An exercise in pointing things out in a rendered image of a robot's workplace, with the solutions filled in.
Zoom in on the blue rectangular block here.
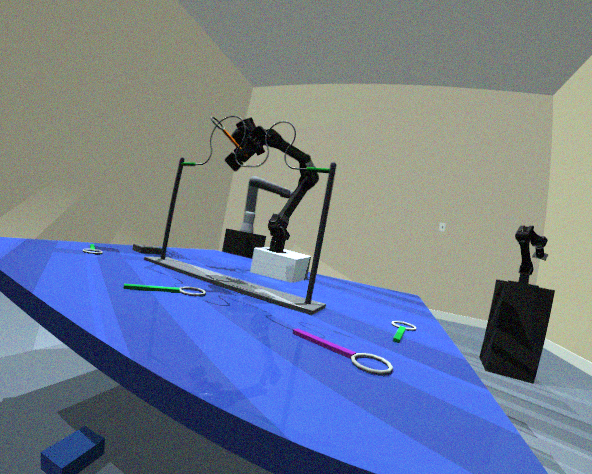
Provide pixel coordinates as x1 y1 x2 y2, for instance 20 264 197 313
41 426 105 474

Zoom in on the white loop with pink handle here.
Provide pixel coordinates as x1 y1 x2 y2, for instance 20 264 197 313
292 329 393 375

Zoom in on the orange handle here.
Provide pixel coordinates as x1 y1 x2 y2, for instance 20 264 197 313
210 117 248 157

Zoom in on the green handle with white loop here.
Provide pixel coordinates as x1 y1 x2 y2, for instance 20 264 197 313
83 244 103 254
391 321 417 343
123 284 206 296

